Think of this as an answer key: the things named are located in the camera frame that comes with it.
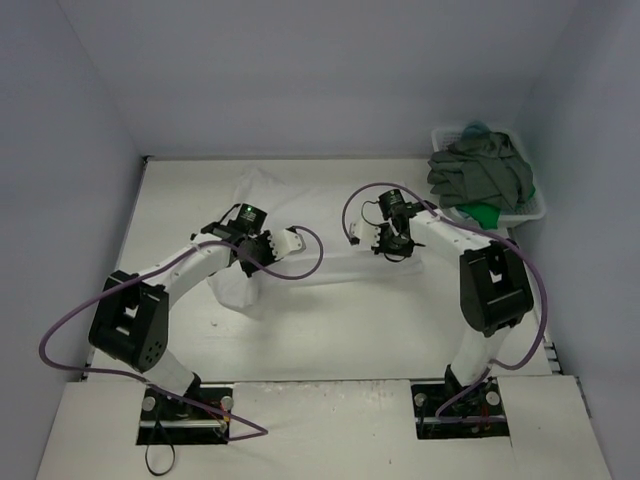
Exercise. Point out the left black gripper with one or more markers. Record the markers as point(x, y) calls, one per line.
point(251, 258)

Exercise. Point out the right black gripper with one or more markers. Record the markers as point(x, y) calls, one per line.
point(395, 242)

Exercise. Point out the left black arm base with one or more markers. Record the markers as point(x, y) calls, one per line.
point(165, 423)

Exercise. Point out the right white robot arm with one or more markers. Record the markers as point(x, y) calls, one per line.
point(494, 290)

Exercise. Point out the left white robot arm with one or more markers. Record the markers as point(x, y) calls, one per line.
point(132, 325)

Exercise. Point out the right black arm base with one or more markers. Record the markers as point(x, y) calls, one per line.
point(478, 415)

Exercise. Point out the green t shirt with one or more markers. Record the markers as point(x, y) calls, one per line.
point(489, 217)

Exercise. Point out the white plastic basket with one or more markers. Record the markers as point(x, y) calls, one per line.
point(443, 136)

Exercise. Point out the grey t shirt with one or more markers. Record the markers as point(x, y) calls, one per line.
point(483, 169)

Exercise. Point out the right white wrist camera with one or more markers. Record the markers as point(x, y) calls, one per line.
point(362, 232)

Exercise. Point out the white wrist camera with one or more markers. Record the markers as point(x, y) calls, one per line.
point(362, 232)
point(285, 242)

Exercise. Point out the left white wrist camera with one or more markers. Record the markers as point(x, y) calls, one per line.
point(285, 242)

